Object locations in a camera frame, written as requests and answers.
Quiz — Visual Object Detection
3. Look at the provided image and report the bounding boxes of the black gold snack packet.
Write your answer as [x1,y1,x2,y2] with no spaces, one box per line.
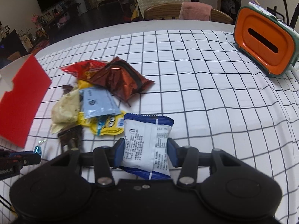
[57,125,83,153]

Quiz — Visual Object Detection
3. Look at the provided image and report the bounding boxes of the white blue snack packet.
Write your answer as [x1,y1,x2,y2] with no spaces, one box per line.
[120,113,174,180]

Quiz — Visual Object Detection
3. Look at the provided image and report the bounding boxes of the beige paper snack packet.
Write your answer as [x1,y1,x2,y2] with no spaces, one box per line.
[51,88,81,134]

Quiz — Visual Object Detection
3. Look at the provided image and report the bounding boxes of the yellow minion snack packet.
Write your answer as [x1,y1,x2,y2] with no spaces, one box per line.
[78,80,126,136]

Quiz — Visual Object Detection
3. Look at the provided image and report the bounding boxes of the light blue snack packet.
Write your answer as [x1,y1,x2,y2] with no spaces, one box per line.
[79,86,121,119]

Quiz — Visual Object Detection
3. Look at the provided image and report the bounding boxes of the white grid tablecloth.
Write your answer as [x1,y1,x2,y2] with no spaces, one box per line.
[0,29,299,224]

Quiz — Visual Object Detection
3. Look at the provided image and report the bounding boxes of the red white cardboard box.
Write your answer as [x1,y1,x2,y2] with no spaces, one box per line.
[1,54,51,148]

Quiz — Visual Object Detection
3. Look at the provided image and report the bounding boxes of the dark brown small snack packet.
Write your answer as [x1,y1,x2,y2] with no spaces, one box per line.
[62,84,74,95]

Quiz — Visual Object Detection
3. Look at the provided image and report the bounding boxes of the dark red foil snack bag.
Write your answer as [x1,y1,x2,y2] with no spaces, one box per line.
[89,57,154,102]

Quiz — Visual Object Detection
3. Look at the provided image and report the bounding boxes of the red chips bag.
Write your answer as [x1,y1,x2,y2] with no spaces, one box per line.
[60,60,108,81]

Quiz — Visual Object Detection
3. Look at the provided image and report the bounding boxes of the orange green tissue box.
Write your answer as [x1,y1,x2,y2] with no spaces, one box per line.
[234,3,298,77]

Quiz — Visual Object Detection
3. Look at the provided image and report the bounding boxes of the wooden chair with pink towel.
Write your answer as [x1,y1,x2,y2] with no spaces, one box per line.
[144,3,234,24]

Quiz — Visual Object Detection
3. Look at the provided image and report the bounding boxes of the pink towel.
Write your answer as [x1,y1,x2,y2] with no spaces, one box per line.
[179,1,212,21]

